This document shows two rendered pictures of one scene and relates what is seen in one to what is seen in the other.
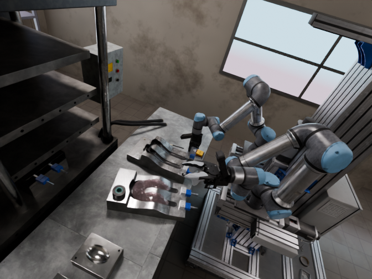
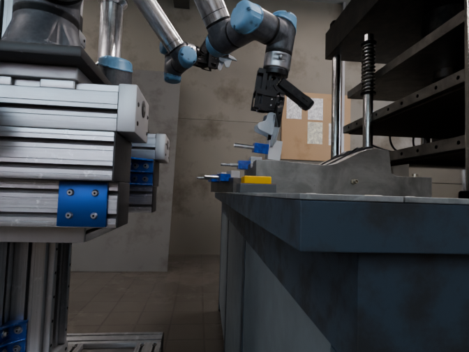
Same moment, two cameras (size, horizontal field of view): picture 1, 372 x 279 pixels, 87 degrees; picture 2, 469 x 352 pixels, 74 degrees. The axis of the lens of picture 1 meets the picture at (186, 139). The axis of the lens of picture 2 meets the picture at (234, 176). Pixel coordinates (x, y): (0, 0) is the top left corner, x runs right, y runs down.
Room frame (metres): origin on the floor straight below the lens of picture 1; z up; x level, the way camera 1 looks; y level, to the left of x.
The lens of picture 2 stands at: (2.00, -0.38, 0.80)
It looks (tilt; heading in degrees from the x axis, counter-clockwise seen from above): 3 degrees up; 165
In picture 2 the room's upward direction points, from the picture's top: 2 degrees clockwise
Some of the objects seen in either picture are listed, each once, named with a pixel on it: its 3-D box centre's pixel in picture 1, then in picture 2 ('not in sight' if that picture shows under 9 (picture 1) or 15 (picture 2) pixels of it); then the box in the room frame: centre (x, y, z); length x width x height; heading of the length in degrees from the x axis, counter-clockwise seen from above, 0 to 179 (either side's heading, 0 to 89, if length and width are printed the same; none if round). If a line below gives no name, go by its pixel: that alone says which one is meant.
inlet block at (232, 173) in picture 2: (189, 193); (220, 177); (0.85, -0.13, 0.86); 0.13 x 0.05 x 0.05; 98
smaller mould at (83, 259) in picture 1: (98, 256); not in sight; (0.33, 0.26, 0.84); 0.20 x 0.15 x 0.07; 80
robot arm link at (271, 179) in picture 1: (265, 184); (114, 77); (0.81, -0.53, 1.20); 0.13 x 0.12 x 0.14; 18
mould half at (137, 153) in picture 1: (161, 155); (327, 174); (1.12, 0.15, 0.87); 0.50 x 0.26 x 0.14; 80
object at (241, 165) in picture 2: (190, 172); (240, 165); (1.02, -0.11, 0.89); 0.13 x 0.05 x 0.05; 80
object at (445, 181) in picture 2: (19, 158); (437, 184); (0.72, 1.03, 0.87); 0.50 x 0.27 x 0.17; 80
